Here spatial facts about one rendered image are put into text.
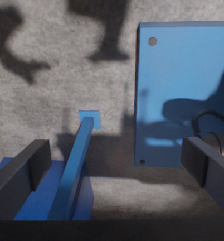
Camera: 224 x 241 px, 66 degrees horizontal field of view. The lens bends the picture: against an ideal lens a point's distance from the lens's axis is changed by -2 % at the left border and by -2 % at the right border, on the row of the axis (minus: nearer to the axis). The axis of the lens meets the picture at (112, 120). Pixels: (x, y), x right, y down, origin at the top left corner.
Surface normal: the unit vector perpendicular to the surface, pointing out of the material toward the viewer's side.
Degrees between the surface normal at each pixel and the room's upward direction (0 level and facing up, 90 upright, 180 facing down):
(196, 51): 0
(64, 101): 0
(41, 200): 90
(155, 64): 0
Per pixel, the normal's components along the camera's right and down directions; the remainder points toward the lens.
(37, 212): -0.05, -0.79
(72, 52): -0.10, 0.62
